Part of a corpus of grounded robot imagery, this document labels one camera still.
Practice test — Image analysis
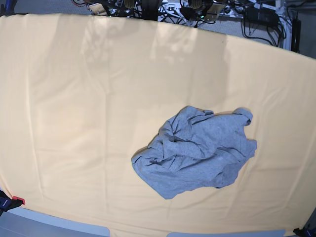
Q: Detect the black power adapter box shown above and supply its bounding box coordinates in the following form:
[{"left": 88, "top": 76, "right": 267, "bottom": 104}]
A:
[{"left": 244, "top": 7, "right": 279, "bottom": 27}]

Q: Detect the yellow table cloth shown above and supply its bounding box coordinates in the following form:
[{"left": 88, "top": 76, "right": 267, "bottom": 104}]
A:
[{"left": 0, "top": 14, "right": 316, "bottom": 237}]

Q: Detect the black clamp right corner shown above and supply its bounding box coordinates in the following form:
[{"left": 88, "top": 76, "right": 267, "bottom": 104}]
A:
[{"left": 293, "top": 228, "right": 316, "bottom": 237}]

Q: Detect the grey t-shirt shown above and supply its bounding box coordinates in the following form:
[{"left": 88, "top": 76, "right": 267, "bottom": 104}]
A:
[{"left": 131, "top": 106, "right": 257, "bottom": 199}]

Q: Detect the red black clamp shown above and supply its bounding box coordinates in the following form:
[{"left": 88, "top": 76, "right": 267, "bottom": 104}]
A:
[{"left": 0, "top": 190, "right": 25, "bottom": 215}]

